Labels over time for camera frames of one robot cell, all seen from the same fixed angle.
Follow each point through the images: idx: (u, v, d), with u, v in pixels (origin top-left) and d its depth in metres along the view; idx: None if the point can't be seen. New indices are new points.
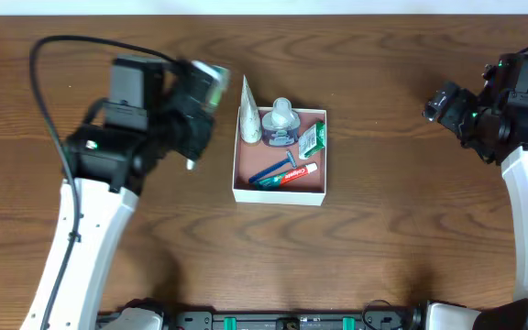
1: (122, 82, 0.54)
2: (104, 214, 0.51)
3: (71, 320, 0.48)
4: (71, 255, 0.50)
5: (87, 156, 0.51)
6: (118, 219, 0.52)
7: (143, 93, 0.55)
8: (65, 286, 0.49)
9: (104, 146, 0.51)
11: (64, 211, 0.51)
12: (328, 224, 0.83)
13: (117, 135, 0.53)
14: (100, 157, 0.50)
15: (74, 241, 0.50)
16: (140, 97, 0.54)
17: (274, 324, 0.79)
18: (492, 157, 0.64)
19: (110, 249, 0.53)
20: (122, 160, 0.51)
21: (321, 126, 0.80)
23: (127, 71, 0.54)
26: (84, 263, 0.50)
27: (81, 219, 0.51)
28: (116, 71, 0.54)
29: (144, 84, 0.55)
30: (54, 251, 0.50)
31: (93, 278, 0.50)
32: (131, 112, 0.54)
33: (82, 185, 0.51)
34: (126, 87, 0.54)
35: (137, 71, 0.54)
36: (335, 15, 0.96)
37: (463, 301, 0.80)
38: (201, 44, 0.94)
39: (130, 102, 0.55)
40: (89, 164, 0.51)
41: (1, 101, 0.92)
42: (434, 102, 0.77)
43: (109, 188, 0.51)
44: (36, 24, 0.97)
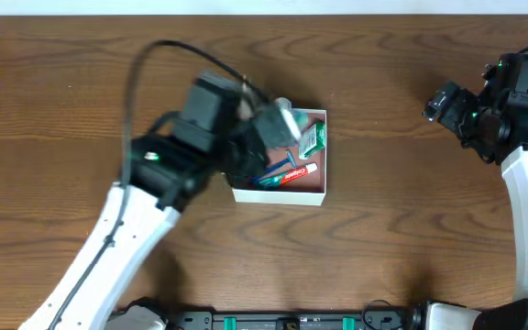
1: (198, 104, 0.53)
2: (142, 229, 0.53)
3: (82, 320, 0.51)
4: (102, 258, 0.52)
5: (145, 168, 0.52)
6: (154, 234, 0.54)
7: (214, 117, 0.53)
8: (86, 285, 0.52)
9: (164, 162, 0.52)
11: (106, 214, 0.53)
12: (328, 224, 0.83)
13: (176, 152, 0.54)
14: (158, 171, 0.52)
15: (108, 245, 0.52)
16: (206, 122, 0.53)
17: (274, 324, 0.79)
18: (492, 158, 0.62)
19: (139, 258, 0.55)
20: (175, 181, 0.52)
21: (320, 126, 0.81)
23: (206, 93, 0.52)
26: (111, 269, 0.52)
27: (119, 226, 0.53)
28: (195, 91, 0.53)
29: (218, 111, 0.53)
30: (87, 247, 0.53)
31: (115, 284, 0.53)
32: (196, 134, 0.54)
33: (131, 195, 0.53)
34: (200, 110, 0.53)
35: (215, 96, 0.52)
36: (335, 16, 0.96)
37: (463, 301, 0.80)
38: (202, 44, 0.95)
39: (199, 125, 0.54)
40: (146, 175, 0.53)
41: (3, 102, 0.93)
42: (434, 101, 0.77)
43: (158, 203, 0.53)
44: (38, 24, 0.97)
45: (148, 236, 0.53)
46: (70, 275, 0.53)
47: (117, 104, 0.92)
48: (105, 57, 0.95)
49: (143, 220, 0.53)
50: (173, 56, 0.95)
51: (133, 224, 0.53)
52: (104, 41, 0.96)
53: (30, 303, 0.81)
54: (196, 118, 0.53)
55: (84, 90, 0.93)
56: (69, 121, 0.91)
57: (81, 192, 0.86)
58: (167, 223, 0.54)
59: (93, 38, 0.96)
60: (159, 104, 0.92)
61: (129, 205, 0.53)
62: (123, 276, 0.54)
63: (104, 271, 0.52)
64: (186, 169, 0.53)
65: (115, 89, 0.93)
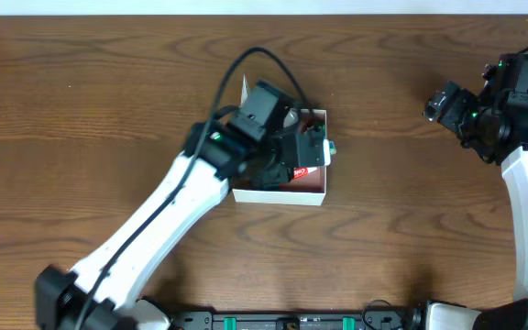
1: (259, 102, 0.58)
2: (200, 196, 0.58)
3: (137, 265, 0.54)
4: (161, 213, 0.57)
5: (208, 148, 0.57)
6: (209, 201, 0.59)
7: (270, 115, 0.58)
8: (145, 236, 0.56)
9: (225, 143, 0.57)
11: (170, 177, 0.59)
12: (328, 224, 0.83)
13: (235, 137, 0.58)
14: (218, 149, 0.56)
15: (169, 203, 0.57)
16: (261, 116, 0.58)
17: (274, 324, 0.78)
18: (492, 158, 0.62)
19: (190, 220, 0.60)
20: (232, 160, 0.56)
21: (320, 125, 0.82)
23: (269, 94, 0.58)
26: (169, 225, 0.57)
27: (181, 189, 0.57)
28: (258, 90, 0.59)
29: (273, 110, 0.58)
30: (149, 203, 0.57)
31: (169, 238, 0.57)
32: (249, 125, 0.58)
33: (197, 166, 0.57)
34: (260, 106, 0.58)
35: (274, 97, 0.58)
36: (335, 16, 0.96)
37: (463, 301, 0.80)
38: (202, 44, 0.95)
39: (255, 118, 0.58)
40: (207, 155, 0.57)
41: (2, 102, 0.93)
42: (434, 101, 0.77)
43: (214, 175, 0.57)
44: (38, 24, 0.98)
45: (204, 201, 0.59)
46: (128, 225, 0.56)
47: (117, 104, 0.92)
48: (105, 57, 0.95)
49: (203, 188, 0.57)
50: (172, 56, 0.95)
51: (193, 189, 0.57)
52: (103, 41, 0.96)
53: (29, 304, 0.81)
54: (253, 112, 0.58)
55: (85, 90, 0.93)
56: (69, 121, 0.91)
57: (81, 192, 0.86)
58: (218, 197, 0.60)
59: (93, 38, 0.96)
60: (159, 104, 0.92)
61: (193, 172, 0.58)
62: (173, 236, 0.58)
63: (160, 226, 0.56)
64: (240, 154, 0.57)
65: (115, 89, 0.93)
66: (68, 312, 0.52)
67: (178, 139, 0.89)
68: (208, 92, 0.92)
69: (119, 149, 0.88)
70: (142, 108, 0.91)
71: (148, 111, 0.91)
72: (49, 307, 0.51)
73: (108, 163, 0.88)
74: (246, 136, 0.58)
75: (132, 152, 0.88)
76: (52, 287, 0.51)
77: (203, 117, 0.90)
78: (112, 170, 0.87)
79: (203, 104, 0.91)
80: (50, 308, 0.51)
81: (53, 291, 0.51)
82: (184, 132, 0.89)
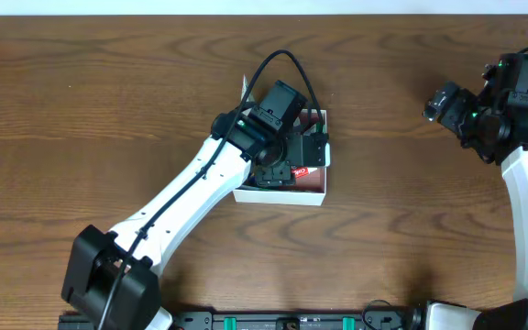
1: (277, 97, 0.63)
2: (231, 170, 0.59)
3: (170, 230, 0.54)
4: (193, 185, 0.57)
5: (232, 136, 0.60)
6: (236, 179, 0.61)
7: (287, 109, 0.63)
8: (177, 204, 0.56)
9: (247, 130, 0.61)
11: (201, 155, 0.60)
12: (328, 224, 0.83)
13: (256, 127, 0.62)
14: (241, 136, 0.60)
15: (201, 177, 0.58)
16: (281, 111, 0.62)
17: (274, 324, 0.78)
18: (492, 158, 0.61)
19: (217, 197, 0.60)
20: (253, 147, 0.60)
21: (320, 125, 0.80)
23: (286, 92, 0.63)
26: (200, 197, 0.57)
27: (212, 165, 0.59)
28: (278, 87, 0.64)
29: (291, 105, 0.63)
30: (182, 176, 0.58)
31: (198, 211, 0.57)
32: (270, 117, 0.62)
33: (225, 148, 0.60)
34: (278, 102, 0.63)
35: (292, 93, 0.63)
36: (335, 16, 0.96)
37: (463, 301, 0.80)
38: (202, 44, 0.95)
39: (275, 112, 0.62)
40: (232, 142, 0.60)
41: (2, 102, 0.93)
42: (434, 101, 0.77)
43: (241, 155, 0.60)
44: (38, 24, 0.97)
45: (232, 179, 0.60)
46: (163, 194, 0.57)
47: (117, 104, 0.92)
48: (105, 57, 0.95)
49: (236, 162, 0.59)
50: (172, 56, 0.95)
51: (225, 163, 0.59)
52: (103, 41, 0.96)
53: (28, 304, 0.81)
54: (274, 106, 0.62)
55: (85, 90, 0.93)
56: (70, 121, 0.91)
57: (81, 192, 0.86)
58: (244, 177, 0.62)
59: (93, 38, 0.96)
60: (159, 104, 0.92)
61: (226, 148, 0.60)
62: (203, 209, 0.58)
63: (192, 198, 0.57)
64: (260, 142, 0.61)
65: (115, 89, 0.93)
66: (97, 279, 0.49)
67: (178, 138, 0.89)
68: (208, 92, 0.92)
69: (119, 149, 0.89)
70: (142, 108, 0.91)
71: (148, 111, 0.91)
72: (82, 270, 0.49)
73: (108, 163, 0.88)
74: (266, 126, 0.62)
75: (132, 152, 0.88)
76: (91, 247, 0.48)
77: (203, 117, 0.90)
78: (112, 170, 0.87)
79: (203, 104, 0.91)
80: (82, 270, 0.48)
81: (91, 251, 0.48)
82: (184, 132, 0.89)
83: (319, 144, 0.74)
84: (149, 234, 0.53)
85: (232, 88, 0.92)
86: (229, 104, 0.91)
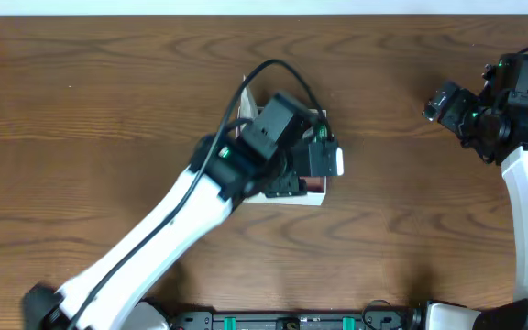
1: (271, 116, 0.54)
2: (193, 224, 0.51)
3: (126, 290, 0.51)
4: (152, 239, 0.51)
5: (214, 162, 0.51)
6: (197, 231, 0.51)
7: (283, 131, 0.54)
8: (135, 260, 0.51)
9: (231, 159, 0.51)
11: (168, 198, 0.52)
12: (328, 224, 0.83)
13: (243, 154, 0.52)
14: (224, 166, 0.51)
15: (160, 230, 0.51)
16: (276, 130, 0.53)
17: (274, 324, 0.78)
18: (492, 158, 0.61)
19: (178, 252, 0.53)
20: (238, 179, 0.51)
21: None
23: (285, 110, 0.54)
26: (159, 253, 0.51)
27: (173, 217, 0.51)
28: (274, 102, 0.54)
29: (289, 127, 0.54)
30: (142, 225, 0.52)
31: (159, 268, 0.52)
32: (262, 138, 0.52)
33: (200, 185, 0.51)
34: (273, 122, 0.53)
35: (290, 111, 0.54)
36: (335, 16, 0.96)
37: (463, 301, 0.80)
38: (202, 44, 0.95)
39: (269, 130, 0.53)
40: (211, 174, 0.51)
41: (2, 102, 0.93)
42: (434, 101, 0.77)
43: (219, 194, 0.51)
44: (38, 24, 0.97)
45: (195, 231, 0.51)
46: (121, 247, 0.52)
47: (117, 104, 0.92)
48: (105, 58, 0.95)
49: (201, 214, 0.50)
50: (172, 56, 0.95)
51: (192, 214, 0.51)
52: (103, 41, 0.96)
53: None
54: (268, 125, 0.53)
55: (85, 90, 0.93)
56: (70, 121, 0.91)
57: (81, 192, 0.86)
58: (209, 225, 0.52)
59: (93, 38, 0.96)
60: (159, 104, 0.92)
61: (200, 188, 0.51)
62: (162, 265, 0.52)
63: (151, 254, 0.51)
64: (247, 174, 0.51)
65: (115, 89, 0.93)
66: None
67: (178, 139, 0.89)
68: (208, 92, 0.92)
69: (119, 149, 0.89)
70: (142, 108, 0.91)
71: (148, 111, 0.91)
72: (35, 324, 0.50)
73: (108, 163, 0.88)
74: (255, 154, 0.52)
75: (132, 152, 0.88)
76: (41, 302, 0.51)
77: (203, 117, 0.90)
78: (112, 170, 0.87)
79: (203, 104, 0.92)
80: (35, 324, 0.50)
81: (40, 304, 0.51)
82: (184, 132, 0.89)
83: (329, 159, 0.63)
84: (100, 294, 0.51)
85: (233, 88, 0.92)
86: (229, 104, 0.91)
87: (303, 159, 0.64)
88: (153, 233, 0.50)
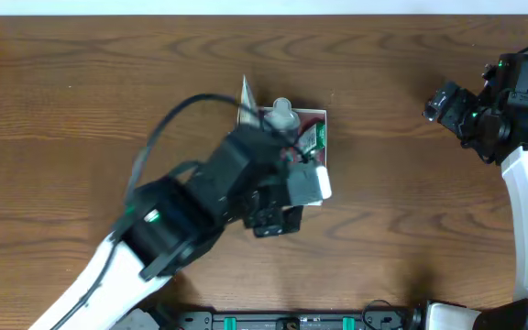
1: (222, 163, 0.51)
2: (115, 300, 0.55)
3: None
4: (77, 313, 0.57)
5: (144, 224, 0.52)
6: (121, 303, 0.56)
7: (234, 179, 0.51)
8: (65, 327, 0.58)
9: (166, 221, 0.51)
11: (91, 270, 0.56)
12: (328, 224, 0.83)
13: (183, 211, 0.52)
14: (158, 228, 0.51)
15: (82, 305, 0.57)
16: (226, 182, 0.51)
17: (274, 324, 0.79)
18: (492, 158, 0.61)
19: (106, 317, 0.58)
20: (176, 243, 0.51)
21: (320, 126, 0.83)
23: (235, 157, 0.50)
26: (88, 323, 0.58)
27: (95, 291, 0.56)
28: (224, 148, 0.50)
29: (240, 174, 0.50)
30: (72, 291, 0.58)
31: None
32: (211, 192, 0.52)
33: (116, 258, 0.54)
34: (222, 170, 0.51)
35: (244, 157, 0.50)
36: (335, 16, 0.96)
37: (463, 301, 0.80)
38: (202, 44, 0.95)
39: (219, 182, 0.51)
40: (140, 239, 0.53)
41: (2, 102, 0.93)
42: (434, 101, 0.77)
43: (141, 270, 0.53)
44: (38, 24, 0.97)
45: (120, 302, 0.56)
46: (59, 305, 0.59)
47: (117, 104, 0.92)
48: (105, 58, 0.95)
49: (118, 291, 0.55)
50: (172, 56, 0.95)
51: (110, 289, 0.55)
52: (103, 41, 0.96)
53: (30, 303, 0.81)
54: (216, 176, 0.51)
55: (85, 90, 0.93)
56: (70, 121, 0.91)
57: (81, 192, 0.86)
58: (136, 300, 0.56)
59: (93, 38, 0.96)
60: (159, 104, 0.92)
61: (119, 256, 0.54)
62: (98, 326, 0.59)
63: (81, 323, 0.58)
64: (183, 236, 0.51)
65: (115, 89, 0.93)
66: None
67: (178, 139, 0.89)
68: (208, 92, 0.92)
69: (119, 149, 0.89)
70: (142, 108, 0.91)
71: (148, 111, 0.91)
72: None
73: (108, 163, 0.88)
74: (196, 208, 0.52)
75: (131, 152, 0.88)
76: None
77: (203, 117, 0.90)
78: (112, 170, 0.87)
79: (203, 104, 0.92)
80: None
81: None
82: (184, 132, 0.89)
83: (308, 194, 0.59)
84: None
85: (233, 88, 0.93)
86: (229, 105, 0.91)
87: (286, 192, 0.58)
88: (71, 311, 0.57)
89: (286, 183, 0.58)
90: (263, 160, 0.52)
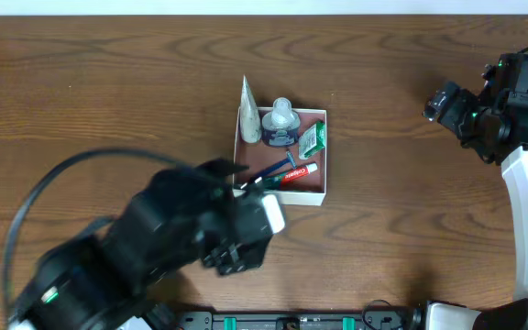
1: (134, 224, 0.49)
2: None
3: None
4: None
5: (42, 306, 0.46)
6: None
7: (148, 236, 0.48)
8: None
9: (68, 296, 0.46)
11: None
12: (328, 224, 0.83)
13: (91, 279, 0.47)
14: (60, 307, 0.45)
15: None
16: (140, 245, 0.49)
17: (274, 324, 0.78)
18: (492, 157, 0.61)
19: None
20: (84, 321, 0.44)
21: (321, 126, 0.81)
23: (146, 215, 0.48)
26: None
27: None
28: (135, 207, 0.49)
29: (152, 234, 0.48)
30: None
31: None
32: (126, 255, 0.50)
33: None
34: (135, 229, 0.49)
35: (154, 215, 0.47)
36: (335, 16, 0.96)
37: (463, 301, 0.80)
38: (202, 44, 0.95)
39: (134, 245, 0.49)
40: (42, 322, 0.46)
41: (2, 102, 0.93)
42: (434, 101, 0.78)
43: None
44: (38, 24, 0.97)
45: None
46: None
47: (117, 104, 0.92)
48: (105, 57, 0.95)
49: None
50: (172, 56, 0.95)
51: None
52: (104, 41, 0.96)
53: None
54: (131, 237, 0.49)
55: (85, 90, 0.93)
56: (70, 121, 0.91)
57: (81, 192, 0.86)
58: None
59: (93, 38, 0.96)
60: (159, 104, 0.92)
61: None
62: None
63: None
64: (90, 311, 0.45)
65: (115, 89, 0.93)
66: None
67: (178, 139, 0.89)
68: (208, 92, 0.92)
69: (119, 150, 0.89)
70: (142, 108, 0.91)
71: (148, 111, 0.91)
72: None
73: (107, 164, 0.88)
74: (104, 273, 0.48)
75: (131, 152, 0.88)
76: None
77: (203, 117, 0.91)
78: (112, 170, 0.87)
79: (203, 104, 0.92)
80: None
81: None
82: (184, 132, 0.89)
83: (251, 222, 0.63)
84: None
85: (233, 88, 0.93)
86: (229, 105, 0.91)
87: (234, 230, 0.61)
88: None
89: (233, 223, 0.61)
90: (181, 218, 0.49)
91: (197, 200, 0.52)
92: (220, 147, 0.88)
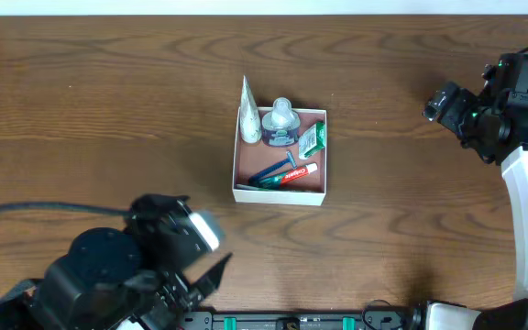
1: (56, 292, 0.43)
2: None
3: None
4: None
5: None
6: None
7: (71, 305, 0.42)
8: None
9: None
11: None
12: (328, 224, 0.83)
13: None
14: None
15: None
16: (63, 311, 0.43)
17: (274, 324, 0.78)
18: (491, 158, 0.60)
19: None
20: None
21: (321, 126, 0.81)
23: (66, 285, 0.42)
26: None
27: None
28: (54, 276, 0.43)
29: (74, 302, 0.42)
30: None
31: None
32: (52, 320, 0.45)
33: None
34: (58, 298, 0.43)
35: (71, 286, 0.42)
36: (335, 16, 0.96)
37: (463, 301, 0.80)
38: (202, 44, 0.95)
39: (57, 312, 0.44)
40: None
41: (2, 102, 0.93)
42: (435, 101, 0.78)
43: None
44: (38, 24, 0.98)
45: None
46: None
47: (117, 104, 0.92)
48: (105, 58, 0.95)
49: None
50: (173, 56, 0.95)
51: None
52: (103, 41, 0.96)
53: None
54: (58, 306, 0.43)
55: (84, 90, 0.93)
56: (70, 121, 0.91)
57: (81, 192, 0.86)
58: None
59: (93, 38, 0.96)
60: (159, 104, 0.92)
61: None
62: None
63: None
64: None
65: (115, 89, 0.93)
66: None
67: (178, 138, 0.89)
68: (208, 92, 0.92)
69: (119, 150, 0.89)
70: (142, 108, 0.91)
71: (148, 111, 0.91)
72: None
73: (107, 164, 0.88)
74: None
75: (131, 152, 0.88)
76: None
77: (203, 117, 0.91)
78: (112, 171, 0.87)
79: (203, 104, 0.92)
80: None
81: None
82: (184, 132, 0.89)
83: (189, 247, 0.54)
84: None
85: (233, 88, 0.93)
86: (229, 105, 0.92)
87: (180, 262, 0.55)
88: None
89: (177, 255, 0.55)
90: (107, 284, 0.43)
91: (125, 264, 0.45)
92: (220, 147, 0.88)
